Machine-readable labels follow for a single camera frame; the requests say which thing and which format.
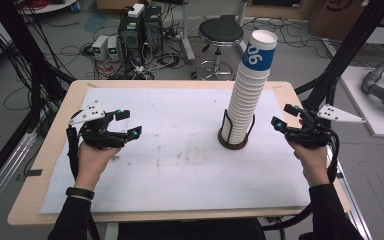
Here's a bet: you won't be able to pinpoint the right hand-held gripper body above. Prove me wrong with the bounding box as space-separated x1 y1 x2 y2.
285 103 367 148

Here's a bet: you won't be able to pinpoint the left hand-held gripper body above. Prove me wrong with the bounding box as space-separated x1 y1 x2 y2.
69 99 129 150

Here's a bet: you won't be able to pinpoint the stack of paper cups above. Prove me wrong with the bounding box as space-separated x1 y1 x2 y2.
221 29 278 146

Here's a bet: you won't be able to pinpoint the black wire cup holder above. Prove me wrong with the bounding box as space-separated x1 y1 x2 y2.
217 109 257 151

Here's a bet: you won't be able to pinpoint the person's right hand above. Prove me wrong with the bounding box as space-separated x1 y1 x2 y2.
288 141 331 188

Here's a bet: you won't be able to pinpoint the person's left hand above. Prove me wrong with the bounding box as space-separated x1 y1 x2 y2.
74 142 121 192

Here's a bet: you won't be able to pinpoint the wooden table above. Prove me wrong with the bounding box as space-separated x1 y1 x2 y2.
7 79 352 227

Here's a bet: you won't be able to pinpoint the white table mat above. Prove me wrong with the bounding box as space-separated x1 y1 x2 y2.
40 87 312 215

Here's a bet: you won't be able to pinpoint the white platform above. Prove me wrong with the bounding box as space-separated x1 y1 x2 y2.
339 65 384 139

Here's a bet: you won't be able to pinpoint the black wristband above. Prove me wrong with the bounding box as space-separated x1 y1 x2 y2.
65 186 96 201

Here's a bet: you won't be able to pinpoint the grey power supply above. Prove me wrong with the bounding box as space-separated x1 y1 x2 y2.
106 35 121 62
91 34 110 61

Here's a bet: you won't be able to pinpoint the black computer tower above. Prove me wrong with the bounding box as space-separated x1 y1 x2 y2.
117 6 147 67
143 5 164 55

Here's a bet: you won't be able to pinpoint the white desk leg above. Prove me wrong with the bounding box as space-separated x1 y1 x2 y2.
179 0 197 65

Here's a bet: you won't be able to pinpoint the white box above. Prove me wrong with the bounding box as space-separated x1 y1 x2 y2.
127 3 146 19

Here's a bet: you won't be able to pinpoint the black round stool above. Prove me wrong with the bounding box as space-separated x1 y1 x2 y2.
193 18 246 81

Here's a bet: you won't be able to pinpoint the cardboard box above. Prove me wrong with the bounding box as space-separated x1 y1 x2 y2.
308 0 384 42

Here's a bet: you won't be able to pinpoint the person's dark clothing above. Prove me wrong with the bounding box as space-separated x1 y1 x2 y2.
117 217 268 240

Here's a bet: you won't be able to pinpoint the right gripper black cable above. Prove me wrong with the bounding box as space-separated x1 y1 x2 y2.
261 128 342 232

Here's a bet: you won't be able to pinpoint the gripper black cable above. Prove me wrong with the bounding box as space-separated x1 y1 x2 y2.
65 125 82 182
261 128 342 232

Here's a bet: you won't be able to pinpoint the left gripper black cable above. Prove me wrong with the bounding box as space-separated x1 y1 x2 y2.
65 125 82 182

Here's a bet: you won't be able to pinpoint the tangle of floor cables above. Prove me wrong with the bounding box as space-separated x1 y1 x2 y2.
3 3 194 111

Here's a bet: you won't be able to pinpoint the aluminium rail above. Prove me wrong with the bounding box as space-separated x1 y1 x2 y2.
0 129 38 222
326 146 374 240

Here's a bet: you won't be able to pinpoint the black frame strut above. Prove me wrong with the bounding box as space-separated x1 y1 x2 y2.
294 0 384 113

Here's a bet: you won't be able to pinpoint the black cable bundle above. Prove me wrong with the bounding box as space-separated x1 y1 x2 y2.
0 0 76 134

